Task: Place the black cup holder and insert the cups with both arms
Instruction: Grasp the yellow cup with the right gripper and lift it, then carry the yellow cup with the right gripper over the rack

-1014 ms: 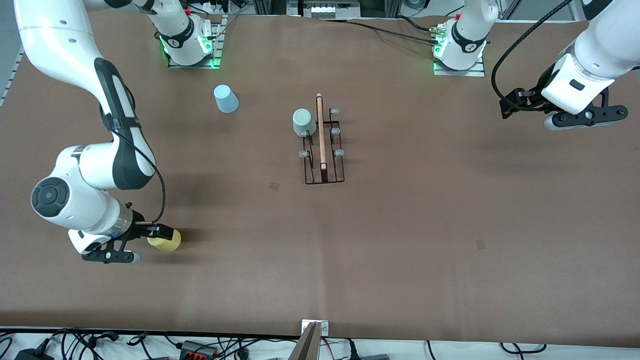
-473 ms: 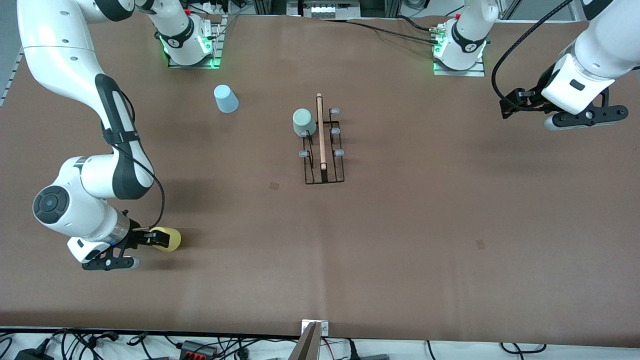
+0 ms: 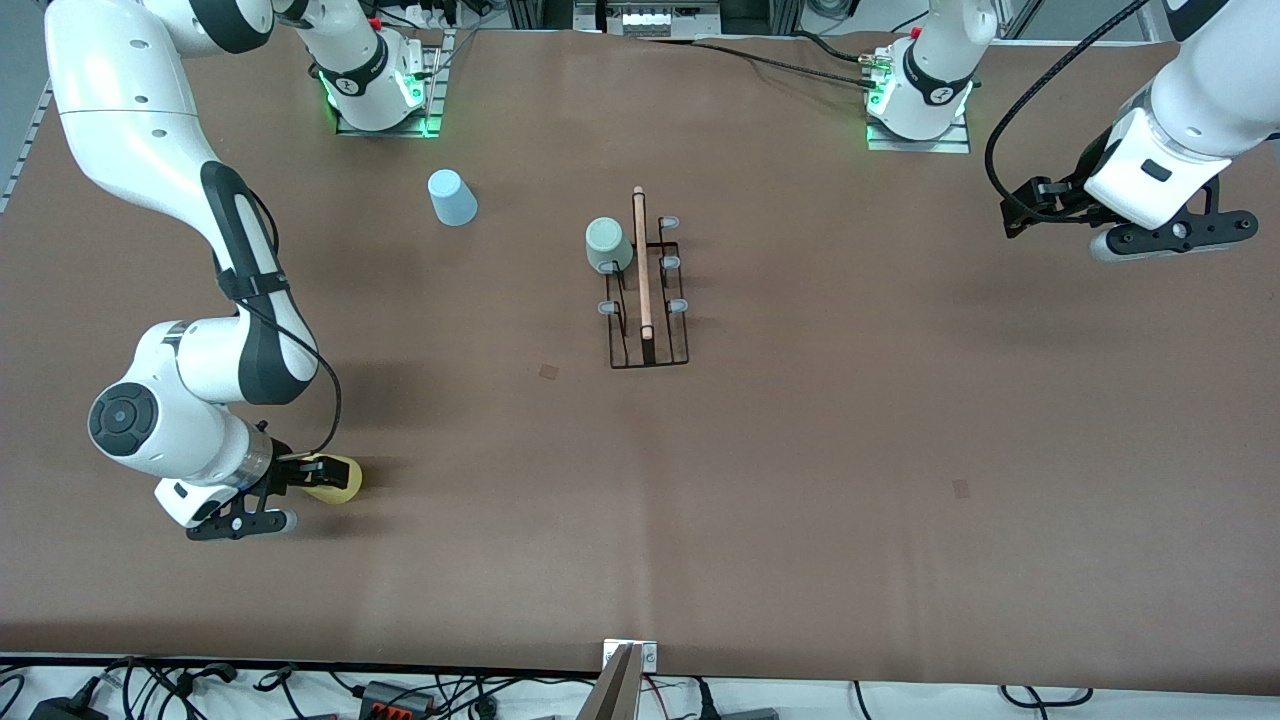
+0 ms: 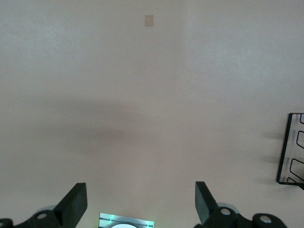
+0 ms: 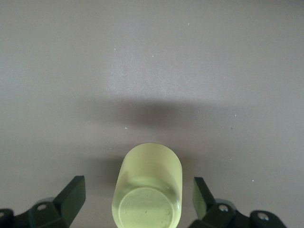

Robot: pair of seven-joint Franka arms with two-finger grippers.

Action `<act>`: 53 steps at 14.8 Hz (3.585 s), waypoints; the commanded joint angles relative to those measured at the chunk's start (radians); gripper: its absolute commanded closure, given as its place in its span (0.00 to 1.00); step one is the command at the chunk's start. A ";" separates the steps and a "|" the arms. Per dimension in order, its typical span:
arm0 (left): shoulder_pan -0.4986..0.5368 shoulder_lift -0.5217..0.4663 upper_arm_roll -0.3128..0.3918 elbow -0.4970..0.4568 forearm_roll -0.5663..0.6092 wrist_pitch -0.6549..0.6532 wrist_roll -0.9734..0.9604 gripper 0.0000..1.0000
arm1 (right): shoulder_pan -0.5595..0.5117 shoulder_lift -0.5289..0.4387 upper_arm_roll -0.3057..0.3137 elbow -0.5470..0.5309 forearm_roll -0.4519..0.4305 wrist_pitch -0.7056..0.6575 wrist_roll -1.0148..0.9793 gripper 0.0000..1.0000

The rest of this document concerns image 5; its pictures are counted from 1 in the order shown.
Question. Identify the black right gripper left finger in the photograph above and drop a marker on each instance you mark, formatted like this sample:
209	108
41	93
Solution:
69	202

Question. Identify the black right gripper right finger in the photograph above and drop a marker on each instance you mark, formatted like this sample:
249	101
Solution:
204	204

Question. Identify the yellow plastic cup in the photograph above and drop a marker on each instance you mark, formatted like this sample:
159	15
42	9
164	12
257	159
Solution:
147	180

